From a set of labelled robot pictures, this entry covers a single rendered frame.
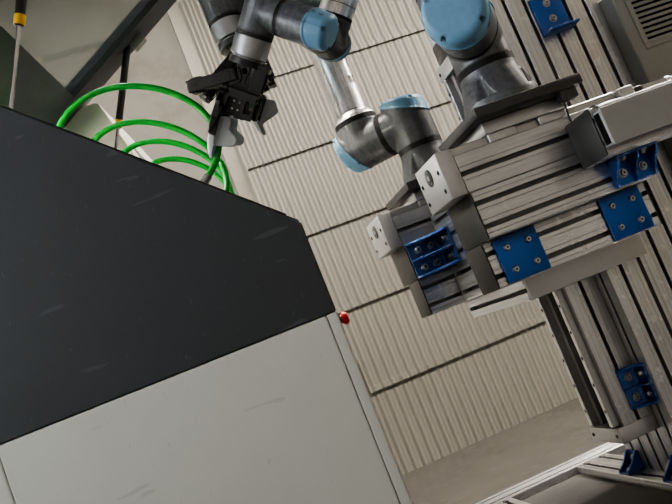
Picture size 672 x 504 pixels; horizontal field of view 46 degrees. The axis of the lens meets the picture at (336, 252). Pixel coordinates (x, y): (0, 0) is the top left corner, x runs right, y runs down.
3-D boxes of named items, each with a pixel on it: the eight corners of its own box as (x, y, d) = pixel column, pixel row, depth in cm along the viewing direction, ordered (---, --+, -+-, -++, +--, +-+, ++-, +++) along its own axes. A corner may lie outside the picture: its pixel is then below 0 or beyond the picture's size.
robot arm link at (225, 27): (207, 23, 166) (213, 38, 174) (215, 43, 165) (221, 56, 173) (241, 10, 166) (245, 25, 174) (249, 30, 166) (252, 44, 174)
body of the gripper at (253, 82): (248, 125, 157) (265, 66, 154) (208, 111, 158) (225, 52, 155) (259, 124, 164) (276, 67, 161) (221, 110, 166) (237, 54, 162)
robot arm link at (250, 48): (230, 30, 154) (243, 33, 162) (223, 53, 155) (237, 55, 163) (265, 42, 153) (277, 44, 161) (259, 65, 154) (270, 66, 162)
